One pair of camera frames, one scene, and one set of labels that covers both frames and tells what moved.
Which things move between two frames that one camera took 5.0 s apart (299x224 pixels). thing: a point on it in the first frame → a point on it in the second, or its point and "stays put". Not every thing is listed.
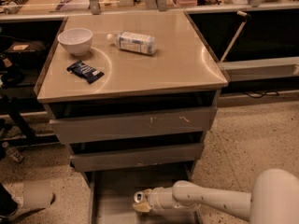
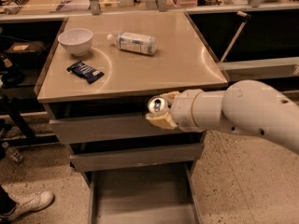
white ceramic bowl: (76, 40) stays put
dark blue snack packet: (85, 71) stays put
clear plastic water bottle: (138, 43) stays put
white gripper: (154, 198) → (182, 109)
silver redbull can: (139, 197) → (156, 105)
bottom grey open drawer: (111, 194) stays put
